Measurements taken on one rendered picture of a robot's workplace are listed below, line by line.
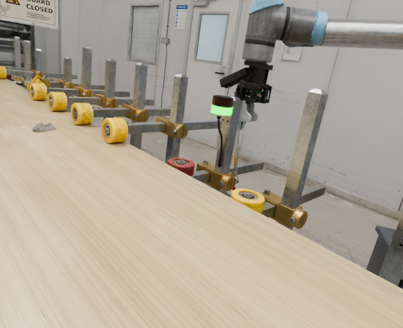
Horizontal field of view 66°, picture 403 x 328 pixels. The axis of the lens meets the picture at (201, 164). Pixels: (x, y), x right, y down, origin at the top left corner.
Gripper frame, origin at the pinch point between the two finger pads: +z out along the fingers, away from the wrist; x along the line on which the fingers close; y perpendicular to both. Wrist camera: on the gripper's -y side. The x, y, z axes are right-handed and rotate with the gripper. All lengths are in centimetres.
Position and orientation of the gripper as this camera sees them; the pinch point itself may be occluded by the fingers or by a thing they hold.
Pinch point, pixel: (238, 125)
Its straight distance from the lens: 102.0
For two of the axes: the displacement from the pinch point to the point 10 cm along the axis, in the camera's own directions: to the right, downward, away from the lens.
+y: 6.8, 3.2, -6.6
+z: -1.4, 9.4, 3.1
